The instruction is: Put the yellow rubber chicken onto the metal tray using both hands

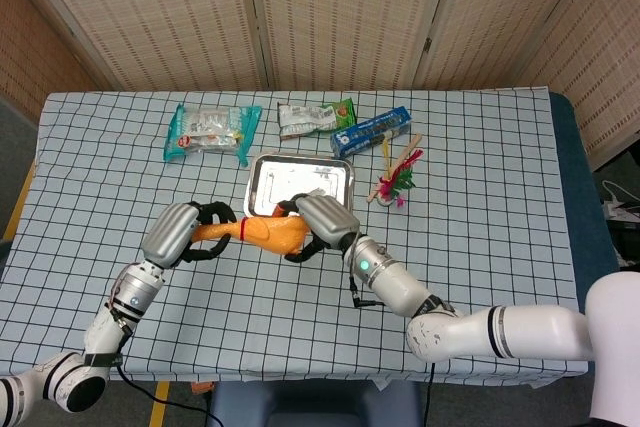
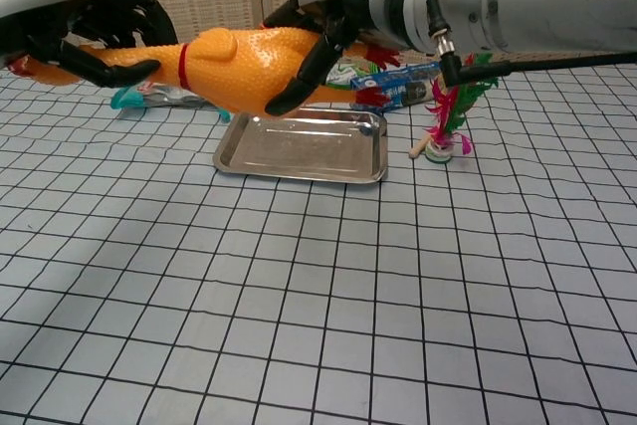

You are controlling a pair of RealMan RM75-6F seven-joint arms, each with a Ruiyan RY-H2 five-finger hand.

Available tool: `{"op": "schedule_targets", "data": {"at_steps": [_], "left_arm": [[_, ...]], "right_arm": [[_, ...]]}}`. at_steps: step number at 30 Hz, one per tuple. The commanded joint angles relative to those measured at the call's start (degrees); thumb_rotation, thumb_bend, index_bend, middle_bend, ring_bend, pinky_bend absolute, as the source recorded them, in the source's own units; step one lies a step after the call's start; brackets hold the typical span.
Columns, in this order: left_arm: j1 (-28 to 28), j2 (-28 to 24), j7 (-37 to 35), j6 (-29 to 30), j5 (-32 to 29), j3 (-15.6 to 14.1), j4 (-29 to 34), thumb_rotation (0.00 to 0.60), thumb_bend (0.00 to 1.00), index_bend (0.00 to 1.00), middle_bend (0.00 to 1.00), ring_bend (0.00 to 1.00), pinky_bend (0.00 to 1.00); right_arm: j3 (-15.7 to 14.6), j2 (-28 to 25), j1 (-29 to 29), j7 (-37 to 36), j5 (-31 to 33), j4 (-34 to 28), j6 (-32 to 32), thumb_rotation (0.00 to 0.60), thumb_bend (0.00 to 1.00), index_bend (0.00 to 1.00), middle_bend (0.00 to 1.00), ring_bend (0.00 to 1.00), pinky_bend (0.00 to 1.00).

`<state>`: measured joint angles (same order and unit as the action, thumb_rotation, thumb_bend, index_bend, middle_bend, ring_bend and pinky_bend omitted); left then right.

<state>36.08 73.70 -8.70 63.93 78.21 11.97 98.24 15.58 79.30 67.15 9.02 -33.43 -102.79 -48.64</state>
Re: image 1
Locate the colourful feather shuttlecock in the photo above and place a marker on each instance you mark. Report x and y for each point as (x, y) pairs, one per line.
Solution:
(397, 182)

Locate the stainless steel rectangular tray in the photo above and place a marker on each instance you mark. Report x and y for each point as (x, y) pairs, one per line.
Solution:
(300, 182)

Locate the blue padded table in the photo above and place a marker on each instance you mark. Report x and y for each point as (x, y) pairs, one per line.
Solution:
(585, 207)

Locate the woven folding screen panel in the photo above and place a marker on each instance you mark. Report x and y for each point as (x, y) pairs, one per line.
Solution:
(345, 12)
(600, 72)
(150, 12)
(30, 57)
(500, 12)

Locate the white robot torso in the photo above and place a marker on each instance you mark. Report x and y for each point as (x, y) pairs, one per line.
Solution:
(615, 347)

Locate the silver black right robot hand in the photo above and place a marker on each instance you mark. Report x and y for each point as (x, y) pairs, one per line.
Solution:
(327, 219)

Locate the blue padded seat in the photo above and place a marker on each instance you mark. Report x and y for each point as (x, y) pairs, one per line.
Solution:
(315, 404)

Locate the metal screen hinge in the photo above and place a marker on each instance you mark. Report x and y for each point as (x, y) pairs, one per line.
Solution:
(427, 43)

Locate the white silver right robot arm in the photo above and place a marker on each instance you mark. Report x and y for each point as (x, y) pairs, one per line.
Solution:
(450, 327)

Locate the white black grid tablecloth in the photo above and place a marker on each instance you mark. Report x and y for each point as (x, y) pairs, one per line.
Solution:
(300, 312)

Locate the white power strip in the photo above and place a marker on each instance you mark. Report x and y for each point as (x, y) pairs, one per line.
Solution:
(617, 207)

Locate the colourful feather stick toy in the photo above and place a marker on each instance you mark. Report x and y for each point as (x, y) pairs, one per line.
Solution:
(407, 147)

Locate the black floor box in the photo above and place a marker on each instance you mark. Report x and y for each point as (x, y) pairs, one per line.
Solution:
(627, 244)

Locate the yellow rubber chicken toy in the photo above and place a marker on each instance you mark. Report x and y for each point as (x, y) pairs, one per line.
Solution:
(280, 234)

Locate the teal clear snack package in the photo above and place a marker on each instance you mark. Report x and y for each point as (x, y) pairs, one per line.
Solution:
(210, 132)

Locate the white green snack package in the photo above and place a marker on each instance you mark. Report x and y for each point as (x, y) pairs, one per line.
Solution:
(310, 119)

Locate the blue cardboard wrap box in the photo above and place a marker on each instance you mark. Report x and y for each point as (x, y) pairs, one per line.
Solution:
(372, 132)

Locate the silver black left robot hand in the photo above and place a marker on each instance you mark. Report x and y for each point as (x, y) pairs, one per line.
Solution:
(167, 234)

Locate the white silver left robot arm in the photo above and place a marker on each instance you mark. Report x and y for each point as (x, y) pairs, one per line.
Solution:
(110, 322)

